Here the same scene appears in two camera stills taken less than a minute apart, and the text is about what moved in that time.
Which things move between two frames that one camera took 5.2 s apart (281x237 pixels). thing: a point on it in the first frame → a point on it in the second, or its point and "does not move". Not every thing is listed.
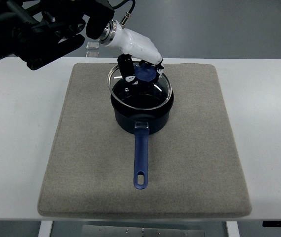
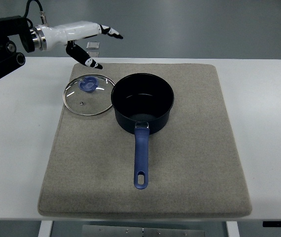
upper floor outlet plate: x=94 y=45 does not move
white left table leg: x=45 y=229 does not move
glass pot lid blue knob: x=150 y=92 → x=89 y=94
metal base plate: x=136 y=231 does not move
